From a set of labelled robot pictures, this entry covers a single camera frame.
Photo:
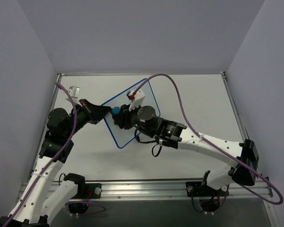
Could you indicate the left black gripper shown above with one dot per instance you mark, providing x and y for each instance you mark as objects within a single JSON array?
[{"x": 88, "y": 111}]

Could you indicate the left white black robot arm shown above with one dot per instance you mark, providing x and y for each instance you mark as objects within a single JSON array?
[{"x": 35, "y": 208}]

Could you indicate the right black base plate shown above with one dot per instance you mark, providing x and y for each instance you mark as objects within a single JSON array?
[{"x": 197, "y": 189}]

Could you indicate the aluminium front rail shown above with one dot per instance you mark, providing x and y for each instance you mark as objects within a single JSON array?
[{"x": 162, "y": 190}]

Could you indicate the blue framed whiteboard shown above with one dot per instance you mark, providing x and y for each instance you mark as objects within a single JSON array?
[{"x": 121, "y": 137}]

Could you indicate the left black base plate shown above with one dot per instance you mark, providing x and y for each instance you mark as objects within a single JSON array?
[{"x": 93, "y": 191}]

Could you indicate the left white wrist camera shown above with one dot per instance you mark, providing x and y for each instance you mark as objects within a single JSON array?
[{"x": 74, "y": 93}]

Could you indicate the blue whiteboard eraser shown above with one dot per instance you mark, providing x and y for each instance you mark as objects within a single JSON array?
[{"x": 115, "y": 110}]

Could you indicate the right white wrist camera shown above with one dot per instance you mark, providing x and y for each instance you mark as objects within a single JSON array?
[{"x": 135, "y": 99}]

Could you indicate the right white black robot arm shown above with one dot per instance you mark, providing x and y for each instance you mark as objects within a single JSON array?
[{"x": 241, "y": 158}]

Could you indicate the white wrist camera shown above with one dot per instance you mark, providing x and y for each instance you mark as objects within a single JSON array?
[
  {"x": 135, "y": 99},
  {"x": 74, "y": 93}
]

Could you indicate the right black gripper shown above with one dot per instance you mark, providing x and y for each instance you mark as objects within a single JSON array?
[{"x": 122, "y": 116}]

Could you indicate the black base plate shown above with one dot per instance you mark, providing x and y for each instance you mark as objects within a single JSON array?
[
  {"x": 197, "y": 189},
  {"x": 93, "y": 191}
]

